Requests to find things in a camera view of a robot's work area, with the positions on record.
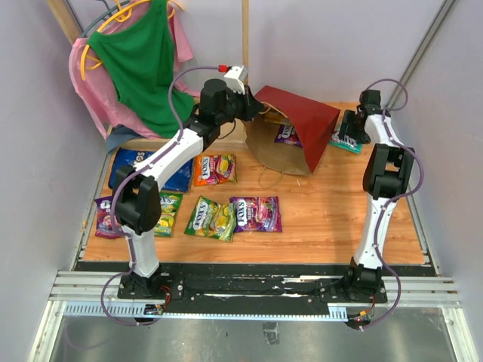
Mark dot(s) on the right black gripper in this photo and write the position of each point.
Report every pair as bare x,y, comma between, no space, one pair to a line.
346,129

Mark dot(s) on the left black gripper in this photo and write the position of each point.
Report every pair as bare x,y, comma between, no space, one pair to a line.
251,105

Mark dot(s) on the teal Foxs candy bag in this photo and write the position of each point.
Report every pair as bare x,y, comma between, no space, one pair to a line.
347,145

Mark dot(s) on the red brown paper bag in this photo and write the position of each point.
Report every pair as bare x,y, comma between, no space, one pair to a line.
314,122

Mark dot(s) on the purple Foxs candy bag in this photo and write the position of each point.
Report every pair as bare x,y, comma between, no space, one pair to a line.
287,134
257,214

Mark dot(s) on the orange Tops candy bag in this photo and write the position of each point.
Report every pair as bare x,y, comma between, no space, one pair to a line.
214,169

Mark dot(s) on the blue Doritos chip bag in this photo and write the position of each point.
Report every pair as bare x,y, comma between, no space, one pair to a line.
179,182

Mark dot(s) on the yellow green candy bag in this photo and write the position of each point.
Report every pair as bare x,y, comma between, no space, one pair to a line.
170,204
210,219

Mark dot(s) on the purple Tops candy bag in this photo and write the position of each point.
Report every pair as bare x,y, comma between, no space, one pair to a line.
103,225

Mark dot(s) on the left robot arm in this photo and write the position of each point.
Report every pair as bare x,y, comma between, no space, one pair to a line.
136,205

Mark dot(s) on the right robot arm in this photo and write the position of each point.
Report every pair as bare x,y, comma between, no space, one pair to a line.
385,180

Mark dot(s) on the yellow snack packet in bag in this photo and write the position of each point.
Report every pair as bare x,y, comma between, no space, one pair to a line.
275,117

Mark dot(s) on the green shirt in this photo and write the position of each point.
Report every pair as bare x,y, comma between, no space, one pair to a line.
140,62

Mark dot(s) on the blue grey cloth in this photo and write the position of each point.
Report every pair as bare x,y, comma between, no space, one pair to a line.
118,136

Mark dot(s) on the pink shirt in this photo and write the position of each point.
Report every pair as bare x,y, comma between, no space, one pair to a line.
98,92

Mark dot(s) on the yellow clothes hanger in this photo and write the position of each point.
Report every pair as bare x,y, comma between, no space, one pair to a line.
123,13

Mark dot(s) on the dark green clothes hanger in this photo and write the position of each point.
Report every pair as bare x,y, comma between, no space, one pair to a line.
94,13

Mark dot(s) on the wooden clothes rack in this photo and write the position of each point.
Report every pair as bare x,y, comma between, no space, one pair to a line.
66,18

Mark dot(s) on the aluminium frame post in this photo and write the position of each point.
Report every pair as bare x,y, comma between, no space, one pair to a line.
435,26

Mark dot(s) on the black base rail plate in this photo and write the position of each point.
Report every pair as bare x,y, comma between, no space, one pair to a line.
237,290

